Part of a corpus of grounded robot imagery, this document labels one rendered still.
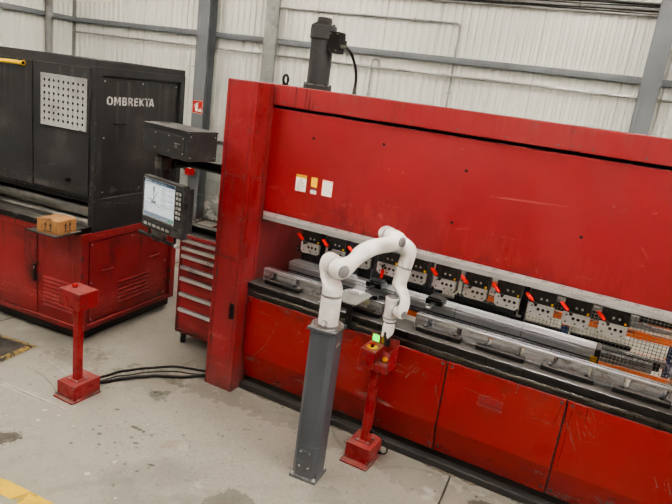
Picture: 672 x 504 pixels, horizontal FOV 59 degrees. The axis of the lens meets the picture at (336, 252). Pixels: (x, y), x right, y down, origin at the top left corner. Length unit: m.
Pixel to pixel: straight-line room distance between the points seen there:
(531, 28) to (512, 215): 4.65
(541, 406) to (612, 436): 0.40
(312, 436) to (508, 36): 5.80
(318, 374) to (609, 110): 5.47
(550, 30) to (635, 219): 4.73
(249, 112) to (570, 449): 2.92
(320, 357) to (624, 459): 1.81
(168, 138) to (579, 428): 3.09
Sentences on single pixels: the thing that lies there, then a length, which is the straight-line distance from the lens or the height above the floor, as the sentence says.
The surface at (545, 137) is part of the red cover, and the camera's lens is 3.62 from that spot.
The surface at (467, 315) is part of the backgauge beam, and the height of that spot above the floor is 0.96.
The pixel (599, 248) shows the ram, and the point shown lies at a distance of 3.66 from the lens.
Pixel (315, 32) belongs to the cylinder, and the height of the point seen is 2.66.
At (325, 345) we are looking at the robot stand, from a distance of 3.46.
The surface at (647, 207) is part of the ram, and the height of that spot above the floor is 1.93.
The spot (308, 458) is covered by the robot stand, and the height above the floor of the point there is 0.16.
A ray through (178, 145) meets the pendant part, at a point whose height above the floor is 1.84.
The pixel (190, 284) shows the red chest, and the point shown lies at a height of 0.58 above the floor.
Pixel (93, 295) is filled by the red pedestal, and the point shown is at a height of 0.77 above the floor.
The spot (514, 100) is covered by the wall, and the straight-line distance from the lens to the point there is 8.04.
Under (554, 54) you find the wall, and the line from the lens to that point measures 8.01.
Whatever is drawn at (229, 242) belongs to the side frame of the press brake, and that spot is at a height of 1.16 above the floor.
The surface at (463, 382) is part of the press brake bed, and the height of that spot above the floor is 0.66.
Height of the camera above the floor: 2.33
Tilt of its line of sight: 15 degrees down
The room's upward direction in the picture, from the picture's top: 8 degrees clockwise
